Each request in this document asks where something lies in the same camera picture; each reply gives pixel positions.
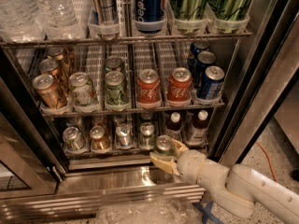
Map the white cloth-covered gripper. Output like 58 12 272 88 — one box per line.
149 139 229 192

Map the green soda can bottom shelf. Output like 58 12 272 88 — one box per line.
155 135 173 155

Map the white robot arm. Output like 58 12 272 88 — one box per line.
150 139 299 224

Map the silver can bottom shelf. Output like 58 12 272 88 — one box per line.
116 123 133 148

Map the red Coca-Cola can right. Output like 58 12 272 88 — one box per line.
166 67 192 106

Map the red coca-cola can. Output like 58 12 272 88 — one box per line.
166 67 192 106
136 69 161 108

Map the red Coca-Cola can left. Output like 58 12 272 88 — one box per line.
136 69 161 108

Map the blue Pepsi can front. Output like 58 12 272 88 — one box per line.
197 65 225 101

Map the orange-brown can bottom shelf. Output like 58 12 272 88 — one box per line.
90 126 111 153

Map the green can middle shelf front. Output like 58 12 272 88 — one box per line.
105 71 129 107

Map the silver-green can bottom left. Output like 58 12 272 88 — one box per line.
63 127 86 153

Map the blue Pepsi can middle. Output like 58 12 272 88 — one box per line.
193 51 216 89

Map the white-green can middle shelf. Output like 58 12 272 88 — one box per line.
69 72 98 107

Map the green can middle shelf back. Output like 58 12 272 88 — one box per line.
104 56 125 75

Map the blue Pepsi can back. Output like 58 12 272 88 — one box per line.
187 40 210 73

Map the stainless steel fridge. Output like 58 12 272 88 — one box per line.
1 0 299 224

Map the gold can front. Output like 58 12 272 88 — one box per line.
33 74 67 109

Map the gold can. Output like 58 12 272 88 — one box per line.
46 46 73 77
38 58 70 95
33 74 67 109

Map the open fridge door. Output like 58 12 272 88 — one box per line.
0 78 66 200

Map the gold can middle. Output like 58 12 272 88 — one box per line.
38 58 70 95

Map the tall silver plaid can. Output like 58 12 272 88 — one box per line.
89 0 120 40

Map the tall green can left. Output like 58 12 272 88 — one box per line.
170 0 207 34

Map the tall green can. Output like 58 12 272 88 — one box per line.
170 0 207 34
208 0 252 34

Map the gold can back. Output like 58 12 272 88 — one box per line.
46 46 73 77

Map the tall blue Pepsi can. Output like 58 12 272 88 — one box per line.
135 0 164 34

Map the tall green can right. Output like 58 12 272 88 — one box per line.
208 0 252 34

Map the brown bottle white cap left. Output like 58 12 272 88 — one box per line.
165 112 182 140

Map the brown bottle white cap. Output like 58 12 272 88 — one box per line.
187 110 208 145
165 112 182 140

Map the brown bottle white cap right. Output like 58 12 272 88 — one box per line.
187 110 208 145

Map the clear plastic wrap bundle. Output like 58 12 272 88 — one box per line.
95 198 202 224

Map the blue tape on floor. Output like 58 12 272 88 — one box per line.
193 202 224 224

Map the clear water bottle right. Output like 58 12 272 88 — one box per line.
37 0 82 40

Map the clear water bottle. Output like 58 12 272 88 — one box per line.
0 0 44 43
37 0 82 40

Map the clear water bottle left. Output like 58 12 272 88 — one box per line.
0 0 44 43

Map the orange cable on floor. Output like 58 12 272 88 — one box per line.
255 141 278 183

